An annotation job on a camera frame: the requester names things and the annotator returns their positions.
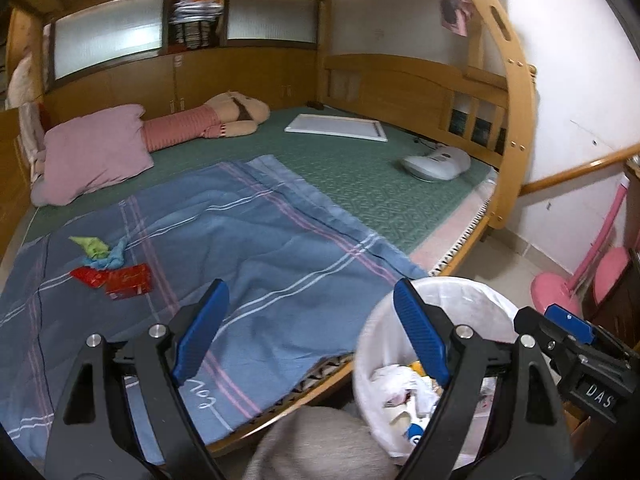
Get white handheld vacuum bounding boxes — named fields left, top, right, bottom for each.
left=400, top=144, right=472, bottom=183

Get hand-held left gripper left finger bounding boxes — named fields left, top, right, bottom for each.
left=44, top=278, right=231, bottom=480

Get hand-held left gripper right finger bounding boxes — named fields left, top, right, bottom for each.
left=392, top=277, right=577, bottom=480

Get green quilted mattress mat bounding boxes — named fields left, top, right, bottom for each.
left=20, top=105, right=493, bottom=271

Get red snack packet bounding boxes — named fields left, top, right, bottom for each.
left=102, top=263, right=153, bottom=301

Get white tissue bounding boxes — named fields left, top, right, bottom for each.
left=370, top=364, right=442, bottom=417

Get white waste bin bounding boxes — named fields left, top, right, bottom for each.
left=352, top=276, right=532, bottom=467

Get white framed board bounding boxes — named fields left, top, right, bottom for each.
left=285, top=113, right=389, bottom=144

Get clothes on shelf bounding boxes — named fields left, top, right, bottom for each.
left=167, top=0, right=227, bottom=52

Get pile of clothes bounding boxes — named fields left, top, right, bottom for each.
left=7, top=55, right=52, bottom=186

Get white blue-striped paper cup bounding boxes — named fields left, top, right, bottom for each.
left=395, top=410, right=427, bottom=449

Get green crumpled paper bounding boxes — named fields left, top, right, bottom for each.
left=68, top=235, right=110, bottom=262

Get flat red wrapper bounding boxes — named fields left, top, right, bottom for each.
left=70, top=267, right=109, bottom=289

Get blue crumpled wrapper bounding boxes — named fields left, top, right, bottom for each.
left=82, top=240, right=127, bottom=269

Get wooden handrail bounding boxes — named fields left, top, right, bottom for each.
left=520, top=144, right=640, bottom=196

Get striped plush doll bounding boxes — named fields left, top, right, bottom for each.
left=142, top=91, right=271, bottom=153

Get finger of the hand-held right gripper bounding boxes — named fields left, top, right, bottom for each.
left=514, top=304, right=599, bottom=358

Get dark wooden cabinet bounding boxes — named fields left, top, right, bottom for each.
left=590, top=160, right=640, bottom=343

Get pink pillow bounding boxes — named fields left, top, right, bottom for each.
left=31, top=104, right=155, bottom=206

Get wooden bed frame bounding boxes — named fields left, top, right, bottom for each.
left=0, top=0, right=540, bottom=461

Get grey cloth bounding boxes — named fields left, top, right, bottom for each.
left=242, top=406, right=402, bottom=480

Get frosted glass window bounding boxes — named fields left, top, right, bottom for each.
left=52, top=0, right=166, bottom=82
left=227, top=0, right=319, bottom=47

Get blue plaid blanket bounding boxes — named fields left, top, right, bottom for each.
left=0, top=155, right=431, bottom=467

